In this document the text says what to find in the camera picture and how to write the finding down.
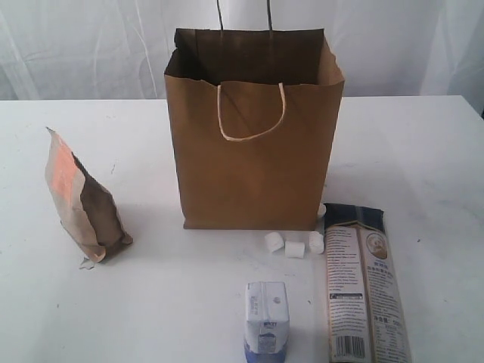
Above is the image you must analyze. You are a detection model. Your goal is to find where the torn kraft paper pouch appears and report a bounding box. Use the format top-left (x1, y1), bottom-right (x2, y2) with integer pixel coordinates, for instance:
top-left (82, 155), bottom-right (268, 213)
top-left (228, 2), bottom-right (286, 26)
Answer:
top-left (45, 129), bottom-right (133, 263)

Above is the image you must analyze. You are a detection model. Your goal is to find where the brown paper shopping bag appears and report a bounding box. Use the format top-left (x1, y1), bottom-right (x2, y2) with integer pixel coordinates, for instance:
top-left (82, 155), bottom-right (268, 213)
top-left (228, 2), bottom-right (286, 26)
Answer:
top-left (163, 0), bottom-right (346, 231)

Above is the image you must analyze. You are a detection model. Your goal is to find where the white marshmallow by bag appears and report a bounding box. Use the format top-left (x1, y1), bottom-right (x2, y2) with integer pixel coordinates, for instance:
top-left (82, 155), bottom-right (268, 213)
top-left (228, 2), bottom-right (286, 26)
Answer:
top-left (318, 203), bottom-right (327, 217)

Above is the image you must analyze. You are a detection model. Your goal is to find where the white marshmallow left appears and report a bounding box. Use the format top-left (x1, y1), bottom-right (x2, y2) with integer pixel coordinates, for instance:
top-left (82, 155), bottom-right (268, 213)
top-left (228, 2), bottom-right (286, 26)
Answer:
top-left (264, 231), bottom-right (284, 253)

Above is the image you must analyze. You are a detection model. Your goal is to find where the white marshmallow middle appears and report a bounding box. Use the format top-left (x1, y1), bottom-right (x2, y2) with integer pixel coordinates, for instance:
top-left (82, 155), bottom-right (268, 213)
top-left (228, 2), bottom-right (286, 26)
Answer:
top-left (284, 240), bottom-right (306, 259)

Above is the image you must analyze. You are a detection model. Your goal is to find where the white marshmallow right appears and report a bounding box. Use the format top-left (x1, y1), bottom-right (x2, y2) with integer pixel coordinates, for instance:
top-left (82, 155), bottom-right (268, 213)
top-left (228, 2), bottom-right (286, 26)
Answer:
top-left (309, 231), bottom-right (324, 254)

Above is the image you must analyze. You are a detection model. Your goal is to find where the white blue milk carton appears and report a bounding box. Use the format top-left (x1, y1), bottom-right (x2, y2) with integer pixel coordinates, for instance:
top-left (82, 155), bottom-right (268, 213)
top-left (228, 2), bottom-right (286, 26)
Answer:
top-left (244, 281), bottom-right (290, 362)

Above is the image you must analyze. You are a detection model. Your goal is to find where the small torn paper scrap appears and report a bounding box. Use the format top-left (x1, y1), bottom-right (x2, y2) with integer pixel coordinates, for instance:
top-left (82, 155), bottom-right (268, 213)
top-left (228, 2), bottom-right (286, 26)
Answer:
top-left (79, 258), bottom-right (96, 270)

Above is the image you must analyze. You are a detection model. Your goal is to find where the long noodle package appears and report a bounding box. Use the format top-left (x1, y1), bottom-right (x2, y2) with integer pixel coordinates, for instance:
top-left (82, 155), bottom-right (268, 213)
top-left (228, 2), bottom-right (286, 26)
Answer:
top-left (324, 203), bottom-right (412, 362)

